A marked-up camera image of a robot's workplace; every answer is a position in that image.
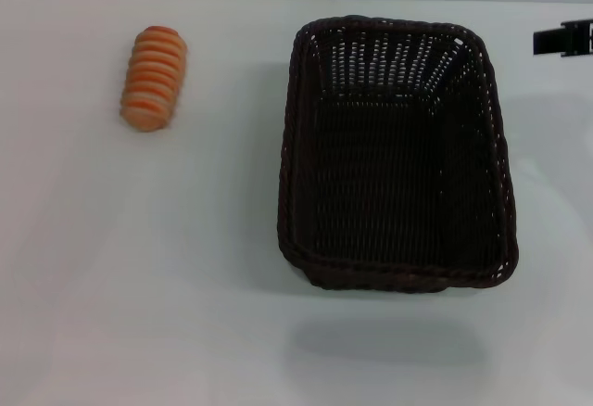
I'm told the orange ridged bread loaf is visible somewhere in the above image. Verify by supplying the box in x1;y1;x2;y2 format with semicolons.
120;25;190;133

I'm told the dark brown woven basket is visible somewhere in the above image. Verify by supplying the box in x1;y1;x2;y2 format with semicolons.
276;14;520;297

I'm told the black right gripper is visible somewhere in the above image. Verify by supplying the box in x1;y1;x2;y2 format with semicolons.
532;19;593;60

